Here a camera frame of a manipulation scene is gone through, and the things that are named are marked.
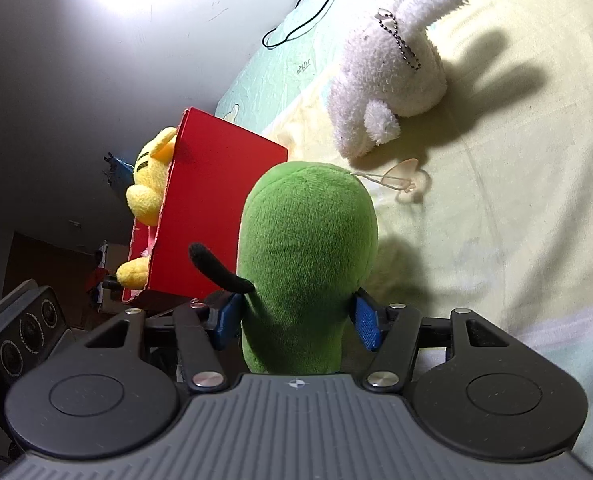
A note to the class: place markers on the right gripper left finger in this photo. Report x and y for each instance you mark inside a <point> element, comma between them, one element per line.
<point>202,331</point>

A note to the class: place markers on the yellow baby bed sheet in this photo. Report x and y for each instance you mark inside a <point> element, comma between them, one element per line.
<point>504,225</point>

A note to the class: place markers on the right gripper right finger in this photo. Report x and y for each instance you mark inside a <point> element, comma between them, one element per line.
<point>391,334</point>

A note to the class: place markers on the yellow tiger plush toy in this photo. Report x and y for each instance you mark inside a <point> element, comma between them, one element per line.
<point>145,199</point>

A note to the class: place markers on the white plush bunny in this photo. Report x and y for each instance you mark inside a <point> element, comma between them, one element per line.
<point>389,69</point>

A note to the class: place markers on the green plush toy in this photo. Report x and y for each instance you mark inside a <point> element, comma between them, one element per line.
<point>307,241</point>

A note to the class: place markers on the red cardboard box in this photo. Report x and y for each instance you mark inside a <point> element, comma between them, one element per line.
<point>214,167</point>

